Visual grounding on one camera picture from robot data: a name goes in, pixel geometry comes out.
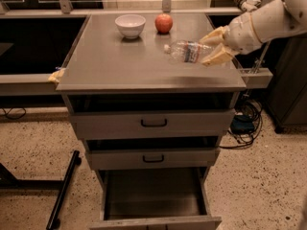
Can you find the dark blue power box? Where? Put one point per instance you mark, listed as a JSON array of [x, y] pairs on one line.
[[242, 124]]

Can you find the yellow tape piece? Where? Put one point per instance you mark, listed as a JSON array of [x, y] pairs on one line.
[[56, 76]]

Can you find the grey top drawer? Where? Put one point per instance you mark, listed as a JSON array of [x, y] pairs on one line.
[[144, 116]]

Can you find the clear plastic water bottle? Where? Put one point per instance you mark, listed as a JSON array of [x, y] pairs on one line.
[[187, 51]]

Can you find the grey drawer cabinet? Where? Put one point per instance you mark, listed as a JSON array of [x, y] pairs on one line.
[[151, 126]]

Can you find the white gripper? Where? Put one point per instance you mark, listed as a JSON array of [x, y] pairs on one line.
[[244, 33]]

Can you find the grey metal rail frame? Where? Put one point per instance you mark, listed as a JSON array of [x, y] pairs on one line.
[[28, 83]]

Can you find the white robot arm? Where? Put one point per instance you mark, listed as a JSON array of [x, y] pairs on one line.
[[278, 19]]

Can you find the grey middle drawer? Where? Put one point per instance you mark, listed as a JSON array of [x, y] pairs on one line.
[[152, 153]]

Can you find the white ceramic bowl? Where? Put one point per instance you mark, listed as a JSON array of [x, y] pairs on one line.
[[130, 25]]

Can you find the black middle drawer handle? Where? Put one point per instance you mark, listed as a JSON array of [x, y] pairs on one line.
[[153, 159]]

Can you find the grey bottom drawer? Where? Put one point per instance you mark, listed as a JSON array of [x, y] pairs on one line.
[[157, 199]]

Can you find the dark grey cabinet right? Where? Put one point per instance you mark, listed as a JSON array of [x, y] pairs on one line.
[[286, 99]]

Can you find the black floor stand bar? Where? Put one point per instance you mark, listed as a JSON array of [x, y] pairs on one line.
[[54, 221]]

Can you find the black top drawer handle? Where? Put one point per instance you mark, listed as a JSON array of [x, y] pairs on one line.
[[159, 123]]

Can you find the black drawer handle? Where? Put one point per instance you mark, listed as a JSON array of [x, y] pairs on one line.
[[159, 123], [153, 159]]

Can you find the grey drawer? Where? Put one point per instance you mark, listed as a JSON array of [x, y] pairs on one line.
[[157, 199], [144, 116], [152, 153]]

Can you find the thin metal rod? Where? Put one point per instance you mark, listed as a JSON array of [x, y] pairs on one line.
[[258, 63]]

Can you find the red apple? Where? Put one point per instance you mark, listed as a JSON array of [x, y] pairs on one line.
[[163, 23]]

